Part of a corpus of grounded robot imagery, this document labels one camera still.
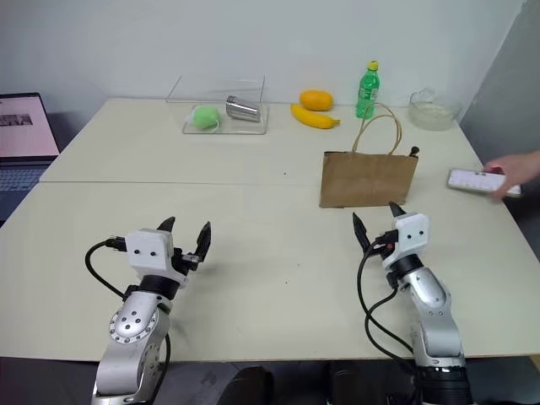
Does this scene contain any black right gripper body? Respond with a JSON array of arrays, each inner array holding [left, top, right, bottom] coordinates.
[[370, 229, 400, 260]]

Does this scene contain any brown paper bag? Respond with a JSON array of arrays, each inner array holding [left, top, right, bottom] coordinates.
[[318, 102, 420, 209]]

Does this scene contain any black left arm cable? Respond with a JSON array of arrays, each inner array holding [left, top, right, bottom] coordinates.
[[84, 235, 132, 300]]

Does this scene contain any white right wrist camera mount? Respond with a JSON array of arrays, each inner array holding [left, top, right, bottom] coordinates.
[[381, 213, 432, 269]]

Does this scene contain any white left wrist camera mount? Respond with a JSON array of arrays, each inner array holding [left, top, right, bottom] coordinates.
[[125, 227, 189, 289]]

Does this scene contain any clear plastic box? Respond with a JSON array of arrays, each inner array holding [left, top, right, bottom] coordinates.
[[165, 74, 272, 137]]

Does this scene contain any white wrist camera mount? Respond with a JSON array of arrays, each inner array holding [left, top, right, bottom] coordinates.
[[381, 213, 432, 269], [125, 227, 189, 289]]

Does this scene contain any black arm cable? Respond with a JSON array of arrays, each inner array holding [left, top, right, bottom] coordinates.
[[84, 235, 132, 300], [357, 242, 417, 365]]

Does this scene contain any grey laptop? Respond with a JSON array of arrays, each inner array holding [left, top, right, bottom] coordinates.
[[0, 92, 61, 225]]

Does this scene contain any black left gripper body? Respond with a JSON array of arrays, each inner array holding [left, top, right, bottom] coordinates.
[[170, 248, 202, 278]]

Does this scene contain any clear glass bowl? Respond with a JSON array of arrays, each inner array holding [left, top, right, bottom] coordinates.
[[407, 87, 463, 132]]

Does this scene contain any person's bare hand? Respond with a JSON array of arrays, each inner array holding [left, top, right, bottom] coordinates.
[[483, 148, 540, 202]]

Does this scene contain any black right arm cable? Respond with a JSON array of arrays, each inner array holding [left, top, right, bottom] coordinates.
[[357, 242, 417, 365]]

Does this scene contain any orange mango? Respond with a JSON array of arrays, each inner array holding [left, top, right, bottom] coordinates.
[[300, 89, 334, 112]]

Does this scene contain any yellow banana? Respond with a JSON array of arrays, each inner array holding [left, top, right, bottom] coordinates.
[[289, 103, 342, 131]]

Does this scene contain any stainless steel cup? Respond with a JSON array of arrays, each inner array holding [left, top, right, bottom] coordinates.
[[224, 94, 263, 124]]

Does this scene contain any green plastic bottle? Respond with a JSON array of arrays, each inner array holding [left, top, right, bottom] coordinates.
[[355, 60, 381, 120]]

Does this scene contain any green ball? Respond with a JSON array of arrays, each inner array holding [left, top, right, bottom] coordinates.
[[190, 105, 222, 132]]

